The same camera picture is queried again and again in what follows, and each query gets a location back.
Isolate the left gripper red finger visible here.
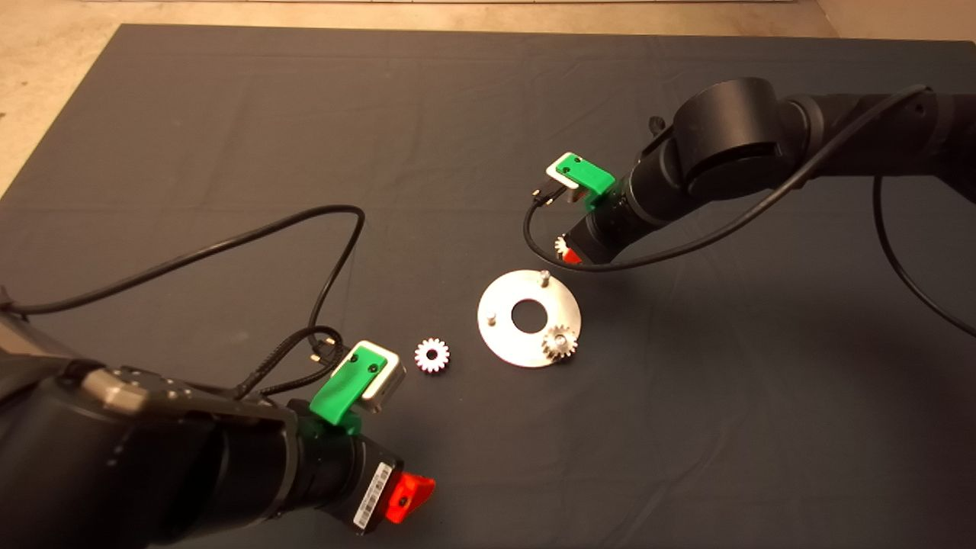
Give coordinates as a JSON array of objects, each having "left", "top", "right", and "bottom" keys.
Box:
[{"left": 384, "top": 473, "right": 437, "bottom": 526}]

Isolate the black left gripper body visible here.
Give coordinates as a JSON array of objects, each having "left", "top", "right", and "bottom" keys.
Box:
[{"left": 282, "top": 430, "right": 404, "bottom": 534}]

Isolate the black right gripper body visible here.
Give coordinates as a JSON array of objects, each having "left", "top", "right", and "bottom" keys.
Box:
[{"left": 568, "top": 175, "right": 664, "bottom": 266}]

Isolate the round metal carrier plate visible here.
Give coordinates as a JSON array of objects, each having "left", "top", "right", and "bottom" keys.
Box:
[{"left": 477, "top": 269, "right": 583, "bottom": 369}]

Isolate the dark grey table cloth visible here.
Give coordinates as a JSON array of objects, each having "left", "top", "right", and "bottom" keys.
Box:
[{"left": 0, "top": 23, "right": 976, "bottom": 549}]

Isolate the green right camera mount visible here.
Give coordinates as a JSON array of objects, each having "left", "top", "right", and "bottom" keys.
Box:
[{"left": 554, "top": 152, "right": 616, "bottom": 210}]

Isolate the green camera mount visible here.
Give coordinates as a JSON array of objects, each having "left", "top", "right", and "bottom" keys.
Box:
[
  {"left": 309, "top": 345, "right": 384, "bottom": 437},
  {"left": 554, "top": 152, "right": 616, "bottom": 210}
]

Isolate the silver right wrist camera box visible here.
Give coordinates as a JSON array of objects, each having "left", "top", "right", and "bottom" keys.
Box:
[{"left": 546, "top": 152, "right": 588, "bottom": 203}]

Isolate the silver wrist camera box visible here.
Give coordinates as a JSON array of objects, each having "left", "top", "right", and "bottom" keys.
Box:
[
  {"left": 546, "top": 152, "right": 588, "bottom": 203},
  {"left": 352, "top": 340, "right": 406, "bottom": 415}
]

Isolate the green left camera mount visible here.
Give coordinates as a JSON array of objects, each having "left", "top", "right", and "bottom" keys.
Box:
[{"left": 309, "top": 345, "right": 384, "bottom": 437}]

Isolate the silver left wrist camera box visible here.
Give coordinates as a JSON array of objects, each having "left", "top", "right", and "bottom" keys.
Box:
[{"left": 352, "top": 340, "right": 406, "bottom": 415}]

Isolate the braided black left arm cable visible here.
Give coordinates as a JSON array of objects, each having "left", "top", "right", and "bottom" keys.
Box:
[{"left": 233, "top": 326, "right": 344, "bottom": 401}]

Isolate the smooth black left camera cable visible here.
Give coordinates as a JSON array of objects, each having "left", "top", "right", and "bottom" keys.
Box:
[{"left": 0, "top": 204, "right": 367, "bottom": 353}]

